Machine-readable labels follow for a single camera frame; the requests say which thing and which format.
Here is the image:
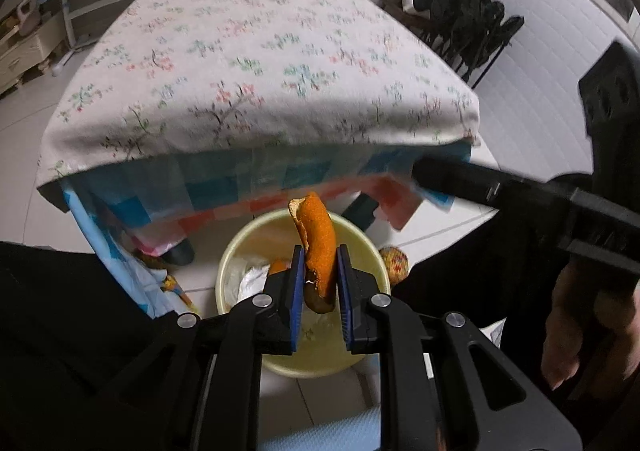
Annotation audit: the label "pale plastic bag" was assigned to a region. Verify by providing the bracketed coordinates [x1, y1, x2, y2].
[222, 256, 261, 312]

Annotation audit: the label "yellow plastic bin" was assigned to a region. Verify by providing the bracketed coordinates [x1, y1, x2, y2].
[215, 210, 392, 378]

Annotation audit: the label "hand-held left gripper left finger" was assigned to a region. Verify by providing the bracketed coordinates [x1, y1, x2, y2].
[85, 246, 305, 451]

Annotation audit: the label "person's right hand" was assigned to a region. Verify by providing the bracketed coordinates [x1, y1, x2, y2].
[542, 263, 640, 390]

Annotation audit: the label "floral tablecloth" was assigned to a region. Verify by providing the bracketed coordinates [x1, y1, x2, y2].
[36, 0, 481, 204]

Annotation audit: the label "dark table leg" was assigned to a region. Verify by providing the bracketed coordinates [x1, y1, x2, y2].
[345, 193, 381, 232]

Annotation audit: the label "white TV cabinet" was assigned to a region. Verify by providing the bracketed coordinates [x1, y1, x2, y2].
[0, 16, 66, 94]

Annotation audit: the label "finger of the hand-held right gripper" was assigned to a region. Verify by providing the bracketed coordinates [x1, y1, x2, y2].
[412, 157, 572, 232]

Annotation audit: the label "yellow patterned ball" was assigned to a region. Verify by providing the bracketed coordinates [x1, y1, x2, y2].
[378, 246, 411, 288]

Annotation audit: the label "long orange peel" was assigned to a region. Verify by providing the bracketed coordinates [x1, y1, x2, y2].
[287, 191, 337, 314]

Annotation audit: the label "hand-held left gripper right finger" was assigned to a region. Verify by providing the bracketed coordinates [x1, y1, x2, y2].
[337, 245, 583, 451]

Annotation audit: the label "person's right trouser leg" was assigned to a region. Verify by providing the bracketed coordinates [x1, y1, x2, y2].
[390, 171, 596, 332]

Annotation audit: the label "white paper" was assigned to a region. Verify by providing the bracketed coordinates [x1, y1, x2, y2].
[237, 265, 272, 302]

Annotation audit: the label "pink kettlebell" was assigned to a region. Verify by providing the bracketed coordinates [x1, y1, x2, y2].
[17, 0, 41, 34]

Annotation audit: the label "black clothes on chair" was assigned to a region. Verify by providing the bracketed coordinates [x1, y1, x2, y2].
[411, 0, 526, 89]

